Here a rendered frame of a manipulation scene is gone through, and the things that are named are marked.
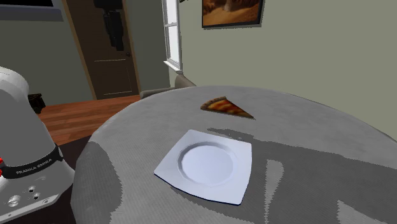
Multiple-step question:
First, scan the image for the pizza slice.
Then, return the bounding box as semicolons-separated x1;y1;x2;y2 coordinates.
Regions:
200;95;255;120

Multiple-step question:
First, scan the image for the grey sofa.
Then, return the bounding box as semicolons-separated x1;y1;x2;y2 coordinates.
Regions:
139;74;197;100

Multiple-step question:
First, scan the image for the white square plate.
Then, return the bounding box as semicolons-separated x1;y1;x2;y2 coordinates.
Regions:
153;129;253;206

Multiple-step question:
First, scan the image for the white framed window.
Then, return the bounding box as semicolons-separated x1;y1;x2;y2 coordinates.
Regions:
161;0;184;74

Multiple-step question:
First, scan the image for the brown wooden door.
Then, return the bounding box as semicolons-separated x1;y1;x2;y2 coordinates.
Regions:
61;0;142;101

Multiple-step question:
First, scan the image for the round grey table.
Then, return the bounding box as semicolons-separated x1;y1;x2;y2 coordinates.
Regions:
70;85;397;224

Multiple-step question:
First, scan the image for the small black object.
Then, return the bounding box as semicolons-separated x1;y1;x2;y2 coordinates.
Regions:
27;93;46;115

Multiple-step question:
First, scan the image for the framed wall picture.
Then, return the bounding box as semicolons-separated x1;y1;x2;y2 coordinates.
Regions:
201;0;265;29

